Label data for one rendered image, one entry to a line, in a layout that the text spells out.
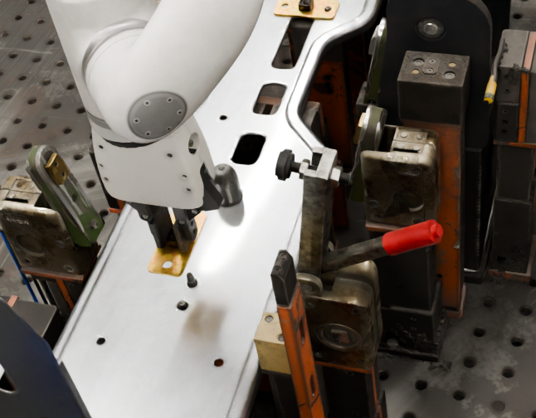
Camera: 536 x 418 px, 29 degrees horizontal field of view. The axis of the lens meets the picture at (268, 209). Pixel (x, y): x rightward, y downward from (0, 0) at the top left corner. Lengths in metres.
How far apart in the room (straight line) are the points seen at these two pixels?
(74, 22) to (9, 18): 1.25
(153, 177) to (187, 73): 0.20
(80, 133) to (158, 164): 0.84
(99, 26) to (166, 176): 0.18
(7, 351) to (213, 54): 0.26
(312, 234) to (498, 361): 0.50
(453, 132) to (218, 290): 0.31
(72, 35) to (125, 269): 0.38
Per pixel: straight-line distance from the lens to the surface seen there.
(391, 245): 0.95
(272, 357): 0.99
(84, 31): 0.82
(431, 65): 1.13
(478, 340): 1.40
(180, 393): 1.04
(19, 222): 1.20
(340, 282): 1.02
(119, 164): 0.95
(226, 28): 0.77
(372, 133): 1.09
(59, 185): 1.15
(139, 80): 0.77
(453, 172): 1.21
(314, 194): 0.91
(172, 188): 0.96
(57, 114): 1.82
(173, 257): 1.04
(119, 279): 1.14
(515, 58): 1.20
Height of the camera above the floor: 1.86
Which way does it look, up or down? 48 degrees down
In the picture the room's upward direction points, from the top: 12 degrees counter-clockwise
